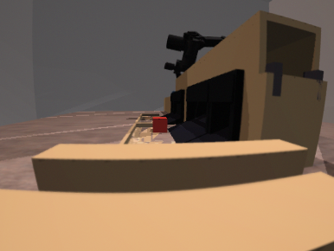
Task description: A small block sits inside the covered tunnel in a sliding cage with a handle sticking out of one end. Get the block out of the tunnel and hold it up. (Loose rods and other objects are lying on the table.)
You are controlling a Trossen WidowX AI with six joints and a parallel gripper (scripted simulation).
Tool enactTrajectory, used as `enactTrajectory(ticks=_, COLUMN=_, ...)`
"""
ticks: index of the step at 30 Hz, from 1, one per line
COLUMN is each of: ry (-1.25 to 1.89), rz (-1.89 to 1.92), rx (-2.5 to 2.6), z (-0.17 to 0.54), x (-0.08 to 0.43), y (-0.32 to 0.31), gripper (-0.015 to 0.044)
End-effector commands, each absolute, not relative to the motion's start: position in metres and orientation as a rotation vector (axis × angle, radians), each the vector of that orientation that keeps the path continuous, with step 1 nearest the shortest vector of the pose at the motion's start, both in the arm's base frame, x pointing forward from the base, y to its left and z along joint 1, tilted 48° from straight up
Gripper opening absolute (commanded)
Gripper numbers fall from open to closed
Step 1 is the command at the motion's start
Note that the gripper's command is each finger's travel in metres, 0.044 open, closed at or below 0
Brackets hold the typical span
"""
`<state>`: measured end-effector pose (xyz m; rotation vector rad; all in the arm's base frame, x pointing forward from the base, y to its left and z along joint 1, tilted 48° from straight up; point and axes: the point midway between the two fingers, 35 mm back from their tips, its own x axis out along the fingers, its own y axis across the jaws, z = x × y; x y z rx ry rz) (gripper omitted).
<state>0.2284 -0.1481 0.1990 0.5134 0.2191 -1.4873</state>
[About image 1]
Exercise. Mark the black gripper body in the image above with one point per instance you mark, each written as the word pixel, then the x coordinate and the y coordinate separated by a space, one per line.
pixel 188 60

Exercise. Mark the red cube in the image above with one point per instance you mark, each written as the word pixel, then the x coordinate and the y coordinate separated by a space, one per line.
pixel 160 124

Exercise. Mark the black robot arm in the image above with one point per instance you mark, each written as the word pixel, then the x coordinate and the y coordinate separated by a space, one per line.
pixel 192 42

